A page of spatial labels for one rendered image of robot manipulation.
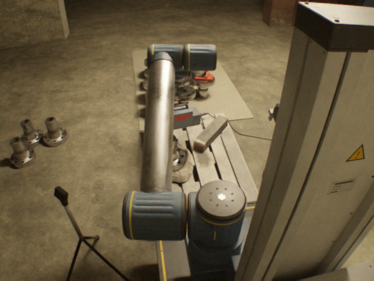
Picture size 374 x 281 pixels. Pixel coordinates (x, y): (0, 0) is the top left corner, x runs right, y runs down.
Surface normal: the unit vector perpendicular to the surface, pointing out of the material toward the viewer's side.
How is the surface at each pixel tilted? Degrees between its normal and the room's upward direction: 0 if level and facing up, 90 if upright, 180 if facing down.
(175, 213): 32
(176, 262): 0
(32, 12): 90
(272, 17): 90
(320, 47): 90
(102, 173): 0
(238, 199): 6
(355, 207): 90
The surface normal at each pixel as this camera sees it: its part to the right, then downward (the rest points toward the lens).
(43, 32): 0.16, 0.63
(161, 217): 0.00, -0.18
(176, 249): 0.00, -0.77
